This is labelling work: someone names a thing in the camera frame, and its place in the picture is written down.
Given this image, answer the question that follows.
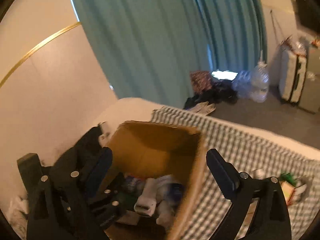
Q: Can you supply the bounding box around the green granule sachet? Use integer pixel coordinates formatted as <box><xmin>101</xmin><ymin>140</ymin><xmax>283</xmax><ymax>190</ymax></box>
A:
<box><xmin>280</xmin><ymin>172</ymin><xmax>297</xmax><ymax>187</ymax></box>

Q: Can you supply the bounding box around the amoxicillin capsule medicine box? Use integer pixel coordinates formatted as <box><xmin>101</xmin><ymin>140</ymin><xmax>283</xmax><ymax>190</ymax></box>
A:
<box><xmin>280</xmin><ymin>181</ymin><xmax>307</xmax><ymax>206</ymax></box>

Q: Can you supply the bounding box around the brown cardboard box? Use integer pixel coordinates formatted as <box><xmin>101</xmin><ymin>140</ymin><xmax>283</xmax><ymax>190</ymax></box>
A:
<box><xmin>99</xmin><ymin>121</ymin><xmax>206</xmax><ymax>239</ymax></box>

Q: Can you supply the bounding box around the checkered bed sheet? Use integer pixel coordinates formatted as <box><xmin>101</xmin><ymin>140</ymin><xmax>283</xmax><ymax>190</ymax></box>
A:
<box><xmin>151</xmin><ymin>107</ymin><xmax>319</xmax><ymax>239</ymax></box>

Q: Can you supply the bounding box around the grey white sock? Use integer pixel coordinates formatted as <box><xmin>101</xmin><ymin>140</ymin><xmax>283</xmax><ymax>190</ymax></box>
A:
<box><xmin>134</xmin><ymin>175</ymin><xmax>175</xmax><ymax>231</ymax></box>

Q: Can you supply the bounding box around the grey mini fridge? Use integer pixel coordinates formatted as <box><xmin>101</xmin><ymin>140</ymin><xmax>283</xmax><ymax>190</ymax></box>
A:
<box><xmin>298</xmin><ymin>46</ymin><xmax>319</xmax><ymax>113</ymax></box>

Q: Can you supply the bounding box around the large clear water jug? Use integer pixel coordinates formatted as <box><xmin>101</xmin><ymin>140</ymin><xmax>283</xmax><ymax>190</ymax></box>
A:
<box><xmin>250</xmin><ymin>61</ymin><xmax>269</xmax><ymax>103</ymax></box>

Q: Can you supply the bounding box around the teal curtain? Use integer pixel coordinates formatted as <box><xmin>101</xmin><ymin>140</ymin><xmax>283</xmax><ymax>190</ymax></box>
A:
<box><xmin>71</xmin><ymin>0</ymin><xmax>267</xmax><ymax>107</ymax></box>

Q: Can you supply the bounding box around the dark floral bag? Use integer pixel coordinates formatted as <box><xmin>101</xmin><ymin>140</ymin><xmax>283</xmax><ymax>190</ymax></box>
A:
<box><xmin>189</xmin><ymin>70</ymin><xmax>213</xmax><ymax>94</ymax></box>

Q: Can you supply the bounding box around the white suitcase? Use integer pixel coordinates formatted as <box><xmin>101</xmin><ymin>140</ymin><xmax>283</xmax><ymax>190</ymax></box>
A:
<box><xmin>278</xmin><ymin>48</ymin><xmax>306</xmax><ymax>104</ymax></box>

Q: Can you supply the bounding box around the black wall television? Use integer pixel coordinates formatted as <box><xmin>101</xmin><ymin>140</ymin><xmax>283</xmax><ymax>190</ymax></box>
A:
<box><xmin>295</xmin><ymin>0</ymin><xmax>319</xmax><ymax>34</ymax></box>

